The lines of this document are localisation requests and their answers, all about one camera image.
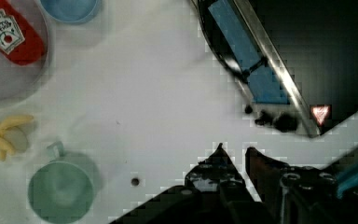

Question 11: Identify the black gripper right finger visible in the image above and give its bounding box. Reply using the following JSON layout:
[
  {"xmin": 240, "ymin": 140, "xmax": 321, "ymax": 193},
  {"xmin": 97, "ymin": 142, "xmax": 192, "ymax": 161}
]
[{"xmin": 245, "ymin": 147, "xmax": 288, "ymax": 212}]

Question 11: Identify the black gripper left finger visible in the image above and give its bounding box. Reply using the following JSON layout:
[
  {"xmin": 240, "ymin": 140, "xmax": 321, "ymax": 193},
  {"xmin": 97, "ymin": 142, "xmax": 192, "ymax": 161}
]
[{"xmin": 185, "ymin": 143, "xmax": 244, "ymax": 192}]

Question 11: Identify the blue oven door with handle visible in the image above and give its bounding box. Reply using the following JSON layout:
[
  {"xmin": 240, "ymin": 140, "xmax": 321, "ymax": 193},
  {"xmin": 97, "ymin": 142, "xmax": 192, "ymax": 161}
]
[{"xmin": 197, "ymin": 0, "xmax": 290, "ymax": 105}]

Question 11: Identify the silver black toaster oven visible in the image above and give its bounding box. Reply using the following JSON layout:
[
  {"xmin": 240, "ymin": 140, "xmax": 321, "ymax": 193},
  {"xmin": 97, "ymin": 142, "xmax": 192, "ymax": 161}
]
[{"xmin": 192, "ymin": 0, "xmax": 358, "ymax": 139}]

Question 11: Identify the mint green cup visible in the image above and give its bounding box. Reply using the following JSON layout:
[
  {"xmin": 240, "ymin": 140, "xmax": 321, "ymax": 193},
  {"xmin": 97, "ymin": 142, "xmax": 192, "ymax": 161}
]
[{"xmin": 27, "ymin": 141, "xmax": 101, "ymax": 224}]

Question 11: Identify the light blue cup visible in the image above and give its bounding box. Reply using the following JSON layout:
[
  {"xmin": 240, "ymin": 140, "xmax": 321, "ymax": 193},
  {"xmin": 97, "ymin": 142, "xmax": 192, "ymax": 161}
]
[{"xmin": 40, "ymin": 0, "xmax": 102, "ymax": 24}]

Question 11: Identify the plush yellow banana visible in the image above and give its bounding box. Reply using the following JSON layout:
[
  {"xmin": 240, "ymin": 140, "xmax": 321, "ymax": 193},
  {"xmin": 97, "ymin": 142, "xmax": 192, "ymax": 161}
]
[{"xmin": 0, "ymin": 115, "xmax": 34, "ymax": 161}]

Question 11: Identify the lavender round plate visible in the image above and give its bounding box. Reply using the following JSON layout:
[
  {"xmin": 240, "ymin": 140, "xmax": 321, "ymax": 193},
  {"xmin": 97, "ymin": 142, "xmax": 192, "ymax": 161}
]
[{"xmin": 0, "ymin": 0, "xmax": 49, "ymax": 101}]

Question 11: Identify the red plush ketchup bottle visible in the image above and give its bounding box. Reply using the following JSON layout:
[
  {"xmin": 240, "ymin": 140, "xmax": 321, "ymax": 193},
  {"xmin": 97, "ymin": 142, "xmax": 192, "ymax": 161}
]
[{"xmin": 0, "ymin": 0, "xmax": 45, "ymax": 65}]

